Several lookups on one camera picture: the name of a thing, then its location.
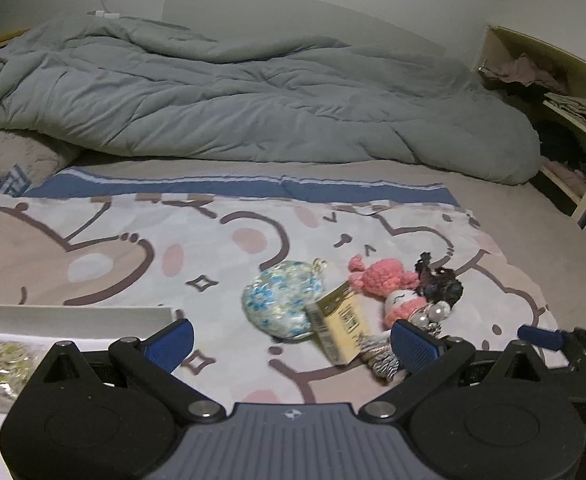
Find pink crumpled clothes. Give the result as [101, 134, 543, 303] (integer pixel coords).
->
[479, 54, 570, 90]

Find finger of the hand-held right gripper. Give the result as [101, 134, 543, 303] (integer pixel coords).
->
[517, 324, 570, 354]

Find clear packet of gold trinkets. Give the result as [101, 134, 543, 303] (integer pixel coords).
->
[0, 339, 42, 415]

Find folded beige clothes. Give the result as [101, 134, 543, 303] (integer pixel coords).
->
[542, 91, 586, 135]

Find beige fluffy blanket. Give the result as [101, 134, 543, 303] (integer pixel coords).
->
[0, 126, 82, 198]

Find pink crochet doll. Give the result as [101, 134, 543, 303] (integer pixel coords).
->
[348, 254, 428, 334]

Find grey quilted duvet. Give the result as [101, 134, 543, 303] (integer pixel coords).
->
[0, 12, 542, 187]

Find dark clothes pile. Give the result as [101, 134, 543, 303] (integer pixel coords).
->
[534, 119, 586, 177]

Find white tray box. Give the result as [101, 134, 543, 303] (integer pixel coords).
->
[0, 303, 174, 480]

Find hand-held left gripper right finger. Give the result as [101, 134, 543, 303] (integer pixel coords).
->
[360, 319, 548, 423]

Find small yellow box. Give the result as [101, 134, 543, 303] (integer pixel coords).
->
[305, 280, 374, 367]

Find blue white crochet pouch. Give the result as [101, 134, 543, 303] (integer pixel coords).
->
[241, 258, 330, 344]

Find cartoon bear printed blanket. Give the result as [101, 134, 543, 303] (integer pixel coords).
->
[0, 166, 562, 407]

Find white headboard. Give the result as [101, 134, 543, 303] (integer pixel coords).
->
[162, 0, 447, 57]

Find dark hair ties with pearls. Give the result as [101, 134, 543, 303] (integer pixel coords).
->
[415, 251, 465, 337]

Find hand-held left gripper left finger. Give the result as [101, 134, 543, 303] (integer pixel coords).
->
[35, 318, 226, 421]

